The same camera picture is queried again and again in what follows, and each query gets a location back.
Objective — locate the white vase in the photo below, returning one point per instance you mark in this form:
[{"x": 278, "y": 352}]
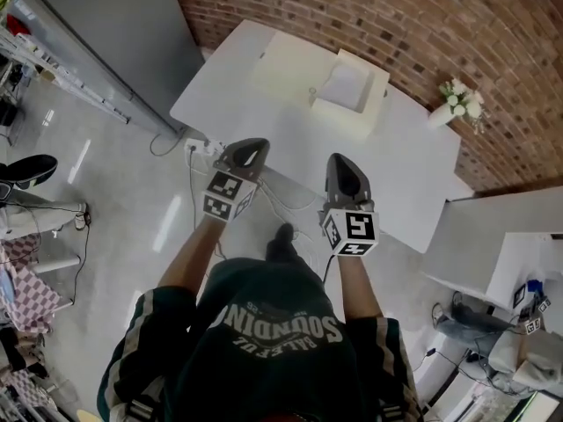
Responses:
[{"x": 440, "y": 117}]

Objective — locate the cream open box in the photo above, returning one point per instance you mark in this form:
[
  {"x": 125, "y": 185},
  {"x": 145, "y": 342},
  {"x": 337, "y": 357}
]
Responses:
[{"x": 367, "y": 104}]

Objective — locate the person's dark green striped shirt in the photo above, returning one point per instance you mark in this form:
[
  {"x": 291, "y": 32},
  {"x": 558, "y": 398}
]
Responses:
[{"x": 264, "y": 358}]

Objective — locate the white power strip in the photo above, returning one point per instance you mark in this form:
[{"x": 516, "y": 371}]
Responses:
[{"x": 200, "y": 147}]

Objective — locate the small clear cup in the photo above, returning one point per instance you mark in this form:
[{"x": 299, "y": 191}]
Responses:
[{"x": 312, "y": 92}]

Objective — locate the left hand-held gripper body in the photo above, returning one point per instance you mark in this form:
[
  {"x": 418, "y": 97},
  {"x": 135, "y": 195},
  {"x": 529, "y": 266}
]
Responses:
[{"x": 228, "y": 187}]

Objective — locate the person's right forearm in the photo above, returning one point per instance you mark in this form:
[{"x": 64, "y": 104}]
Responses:
[{"x": 356, "y": 288}]

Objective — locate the metal shelf rack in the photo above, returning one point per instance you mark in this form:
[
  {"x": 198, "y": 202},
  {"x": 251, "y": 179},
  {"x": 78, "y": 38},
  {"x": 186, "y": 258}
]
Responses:
[{"x": 66, "y": 77}]

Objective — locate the white flower bouquet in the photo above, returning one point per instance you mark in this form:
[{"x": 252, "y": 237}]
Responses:
[{"x": 466, "y": 99}]

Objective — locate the white partition counter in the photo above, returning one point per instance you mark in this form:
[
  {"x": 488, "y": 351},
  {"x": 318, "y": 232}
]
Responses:
[{"x": 484, "y": 235}]

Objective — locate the checkered pink cloth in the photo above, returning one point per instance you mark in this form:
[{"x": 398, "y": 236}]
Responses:
[{"x": 31, "y": 293}]

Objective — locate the person's left forearm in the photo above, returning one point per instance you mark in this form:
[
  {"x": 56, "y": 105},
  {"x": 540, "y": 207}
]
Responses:
[{"x": 198, "y": 253}]

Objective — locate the cream flat box lid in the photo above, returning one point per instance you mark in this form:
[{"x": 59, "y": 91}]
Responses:
[{"x": 292, "y": 66}]

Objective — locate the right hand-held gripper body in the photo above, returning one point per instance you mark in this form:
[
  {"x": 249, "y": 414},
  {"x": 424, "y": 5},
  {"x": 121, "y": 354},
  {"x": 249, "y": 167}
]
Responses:
[{"x": 352, "y": 231}]

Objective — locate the grey metal cabinet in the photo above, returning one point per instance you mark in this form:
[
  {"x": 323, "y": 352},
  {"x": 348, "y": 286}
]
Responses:
[{"x": 127, "y": 38}]

